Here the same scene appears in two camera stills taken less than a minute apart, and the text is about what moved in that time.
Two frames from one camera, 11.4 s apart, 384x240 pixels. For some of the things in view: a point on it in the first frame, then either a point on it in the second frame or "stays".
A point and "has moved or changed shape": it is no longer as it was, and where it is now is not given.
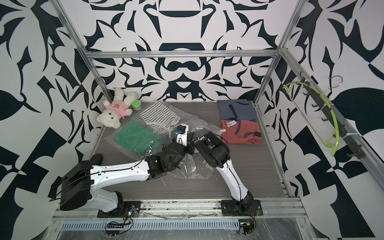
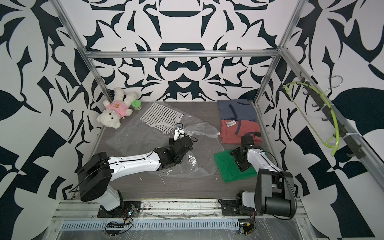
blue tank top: [237, 109] stays
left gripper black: [188, 148] stays
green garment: [137, 137] has moved or changed shape
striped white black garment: [160, 118] stays
